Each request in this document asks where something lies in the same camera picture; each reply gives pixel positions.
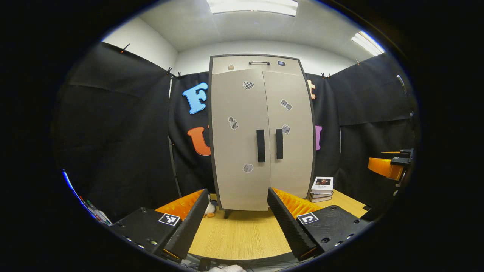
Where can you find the black backdrop cloth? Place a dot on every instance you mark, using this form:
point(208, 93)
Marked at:
point(113, 132)

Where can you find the beige cabinet drawer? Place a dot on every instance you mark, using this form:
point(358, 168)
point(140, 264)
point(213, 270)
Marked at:
point(242, 65)

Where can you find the light grey shoe cabinet door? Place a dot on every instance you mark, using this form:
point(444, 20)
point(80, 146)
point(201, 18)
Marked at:
point(238, 151)
point(297, 151)

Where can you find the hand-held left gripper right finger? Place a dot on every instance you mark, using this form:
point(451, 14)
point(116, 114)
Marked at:
point(289, 226)

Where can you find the grey book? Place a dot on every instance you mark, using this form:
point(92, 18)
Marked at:
point(320, 195)
point(320, 200)

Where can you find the penguin plush toy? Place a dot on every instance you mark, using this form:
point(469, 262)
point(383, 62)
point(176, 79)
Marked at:
point(210, 207)

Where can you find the ceiling light panel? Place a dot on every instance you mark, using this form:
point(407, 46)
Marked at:
point(367, 42)
point(251, 6)

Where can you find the computer monitor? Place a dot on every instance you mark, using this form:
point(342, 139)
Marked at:
point(69, 183)

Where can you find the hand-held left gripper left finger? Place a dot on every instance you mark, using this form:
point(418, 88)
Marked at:
point(189, 226)

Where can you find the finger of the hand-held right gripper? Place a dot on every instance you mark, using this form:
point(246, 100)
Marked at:
point(382, 167)
point(407, 152)

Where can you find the grey backdrop stand pole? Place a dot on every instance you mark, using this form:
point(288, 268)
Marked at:
point(174, 166)

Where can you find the light grey shoe cabinet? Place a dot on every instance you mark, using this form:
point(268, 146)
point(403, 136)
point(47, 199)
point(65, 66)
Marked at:
point(242, 189)

